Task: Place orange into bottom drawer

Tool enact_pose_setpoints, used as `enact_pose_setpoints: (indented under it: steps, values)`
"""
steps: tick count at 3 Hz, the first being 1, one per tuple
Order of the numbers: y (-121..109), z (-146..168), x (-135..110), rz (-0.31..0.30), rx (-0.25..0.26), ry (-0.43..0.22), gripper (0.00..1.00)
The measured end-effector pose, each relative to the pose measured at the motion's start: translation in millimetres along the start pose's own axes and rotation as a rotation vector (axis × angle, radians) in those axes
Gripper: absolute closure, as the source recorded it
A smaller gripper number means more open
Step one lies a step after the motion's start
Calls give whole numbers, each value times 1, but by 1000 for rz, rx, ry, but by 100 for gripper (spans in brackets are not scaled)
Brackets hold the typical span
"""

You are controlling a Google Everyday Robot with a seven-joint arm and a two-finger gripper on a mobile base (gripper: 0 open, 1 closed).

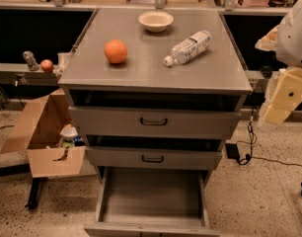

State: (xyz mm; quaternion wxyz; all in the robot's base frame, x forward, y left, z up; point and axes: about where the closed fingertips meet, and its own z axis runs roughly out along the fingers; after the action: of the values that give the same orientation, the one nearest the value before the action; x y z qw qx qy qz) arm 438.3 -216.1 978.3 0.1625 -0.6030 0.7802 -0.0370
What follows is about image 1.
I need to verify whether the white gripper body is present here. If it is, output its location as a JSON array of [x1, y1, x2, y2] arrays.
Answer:
[[275, 0, 302, 67]]

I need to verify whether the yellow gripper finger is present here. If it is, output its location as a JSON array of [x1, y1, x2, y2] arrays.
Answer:
[[255, 27, 278, 51], [260, 67, 302, 125]]

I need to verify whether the orange fruit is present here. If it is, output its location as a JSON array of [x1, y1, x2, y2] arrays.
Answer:
[[105, 39, 127, 64]]

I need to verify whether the grey metal drawer cabinet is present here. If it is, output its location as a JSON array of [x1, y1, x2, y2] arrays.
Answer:
[[57, 7, 254, 237]]

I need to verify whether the top grey drawer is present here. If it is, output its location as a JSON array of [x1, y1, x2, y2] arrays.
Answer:
[[69, 106, 240, 139]]

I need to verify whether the bottom grey open drawer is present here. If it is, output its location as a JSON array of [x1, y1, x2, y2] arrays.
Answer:
[[84, 167, 220, 237]]

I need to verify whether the middle grey drawer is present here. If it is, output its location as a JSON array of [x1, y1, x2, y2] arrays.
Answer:
[[86, 147, 222, 170]]

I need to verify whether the black remote control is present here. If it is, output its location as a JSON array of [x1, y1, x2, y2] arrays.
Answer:
[[260, 66, 272, 78]]

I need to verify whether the clear plastic water bottle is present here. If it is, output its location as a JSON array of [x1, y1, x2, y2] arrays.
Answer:
[[163, 30, 212, 67]]

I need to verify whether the black power adapter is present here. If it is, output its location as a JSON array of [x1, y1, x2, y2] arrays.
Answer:
[[225, 143, 240, 160]]

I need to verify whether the white ceramic bowl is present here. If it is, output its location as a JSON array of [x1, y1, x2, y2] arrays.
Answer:
[[138, 11, 174, 33]]

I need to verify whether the white bowl in box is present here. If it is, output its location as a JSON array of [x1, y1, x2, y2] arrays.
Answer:
[[60, 126, 78, 141]]

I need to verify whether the small red apple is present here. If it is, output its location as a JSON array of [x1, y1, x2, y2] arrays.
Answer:
[[40, 59, 54, 72]]

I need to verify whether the small grey figurine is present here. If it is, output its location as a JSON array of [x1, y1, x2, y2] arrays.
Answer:
[[23, 51, 39, 71]]

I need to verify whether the brown cardboard box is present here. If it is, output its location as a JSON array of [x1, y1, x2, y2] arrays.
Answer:
[[1, 89, 96, 178]]

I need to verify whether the black table leg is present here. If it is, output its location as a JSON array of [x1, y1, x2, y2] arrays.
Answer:
[[25, 178, 48, 210]]

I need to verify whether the black power cable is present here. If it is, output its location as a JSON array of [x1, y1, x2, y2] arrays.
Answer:
[[235, 106, 302, 169]]

